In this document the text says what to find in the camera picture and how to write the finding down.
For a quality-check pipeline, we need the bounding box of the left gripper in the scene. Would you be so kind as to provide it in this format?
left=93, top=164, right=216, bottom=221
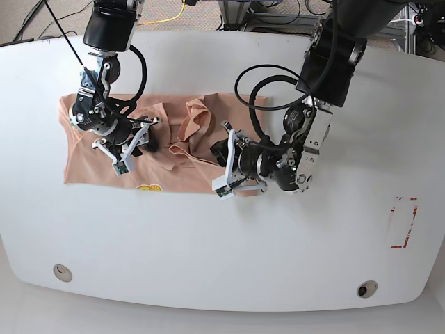
left=210, top=140, right=278, bottom=179

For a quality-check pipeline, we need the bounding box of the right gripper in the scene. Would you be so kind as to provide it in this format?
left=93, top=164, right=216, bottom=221
left=69, top=104, right=159, bottom=152

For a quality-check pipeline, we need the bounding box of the peach t-shirt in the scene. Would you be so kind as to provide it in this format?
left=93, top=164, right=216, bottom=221
left=58, top=93, right=258, bottom=193

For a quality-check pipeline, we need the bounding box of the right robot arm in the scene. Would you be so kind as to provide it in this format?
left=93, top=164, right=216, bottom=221
left=69, top=1, right=149, bottom=154

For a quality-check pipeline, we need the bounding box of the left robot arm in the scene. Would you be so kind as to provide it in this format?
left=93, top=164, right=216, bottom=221
left=211, top=1, right=407, bottom=199

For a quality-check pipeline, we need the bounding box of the left table grommet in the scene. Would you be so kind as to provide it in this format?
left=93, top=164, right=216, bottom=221
left=53, top=264, right=73, bottom=283

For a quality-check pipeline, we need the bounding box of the table grommet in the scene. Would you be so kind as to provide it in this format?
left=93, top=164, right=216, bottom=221
left=357, top=280, right=378, bottom=299
left=53, top=264, right=73, bottom=283

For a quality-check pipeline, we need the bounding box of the red tape rectangle marking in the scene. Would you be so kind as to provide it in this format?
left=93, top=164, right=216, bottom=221
left=387, top=197, right=418, bottom=249

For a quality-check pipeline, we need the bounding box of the right table grommet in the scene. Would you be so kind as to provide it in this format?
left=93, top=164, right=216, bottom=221
left=357, top=280, right=378, bottom=299

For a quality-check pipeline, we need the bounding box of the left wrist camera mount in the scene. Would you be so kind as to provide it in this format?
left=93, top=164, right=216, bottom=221
left=211, top=120, right=268, bottom=200

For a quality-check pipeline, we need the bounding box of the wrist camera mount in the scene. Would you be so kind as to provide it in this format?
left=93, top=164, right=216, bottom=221
left=91, top=116, right=162, bottom=177
left=211, top=120, right=268, bottom=200

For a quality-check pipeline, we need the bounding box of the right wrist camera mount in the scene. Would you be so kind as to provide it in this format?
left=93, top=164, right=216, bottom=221
left=91, top=116, right=162, bottom=177

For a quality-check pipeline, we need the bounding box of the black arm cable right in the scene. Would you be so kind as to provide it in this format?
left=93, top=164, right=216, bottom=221
left=44, top=0, right=149, bottom=122

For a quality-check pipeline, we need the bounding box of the aluminium frame stand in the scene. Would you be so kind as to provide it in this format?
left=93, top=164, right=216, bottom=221
left=217, top=1, right=253, bottom=31

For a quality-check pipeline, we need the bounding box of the yellow cable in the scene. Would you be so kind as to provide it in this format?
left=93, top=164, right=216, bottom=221
left=138, top=0, right=185, bottom=27

